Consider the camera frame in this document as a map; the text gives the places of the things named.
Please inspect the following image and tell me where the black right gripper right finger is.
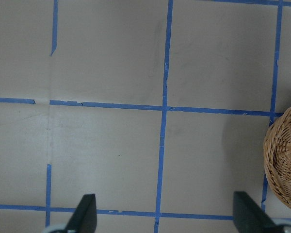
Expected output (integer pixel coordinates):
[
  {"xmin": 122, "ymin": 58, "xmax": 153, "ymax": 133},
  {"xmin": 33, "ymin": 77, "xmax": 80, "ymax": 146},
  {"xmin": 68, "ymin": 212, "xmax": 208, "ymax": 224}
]
[{"xmin": 233, "ymin": 191, "xmax": 281, "ymax": 233}]

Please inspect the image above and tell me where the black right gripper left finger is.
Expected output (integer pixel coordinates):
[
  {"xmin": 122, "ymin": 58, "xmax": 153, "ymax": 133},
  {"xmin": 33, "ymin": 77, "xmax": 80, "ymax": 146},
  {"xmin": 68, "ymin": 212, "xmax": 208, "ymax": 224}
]
[{"xmin": 64, "ymin": 194, "xmax": 97, "ymax": 233}]

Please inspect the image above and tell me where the woven wicker basket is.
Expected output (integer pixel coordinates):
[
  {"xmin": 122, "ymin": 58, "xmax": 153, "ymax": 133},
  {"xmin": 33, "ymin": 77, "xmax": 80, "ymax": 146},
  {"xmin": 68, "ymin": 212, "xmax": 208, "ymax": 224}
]
[{"xmin": 263, "ymin": 107, "xmax": 291, "ymax": 209}]

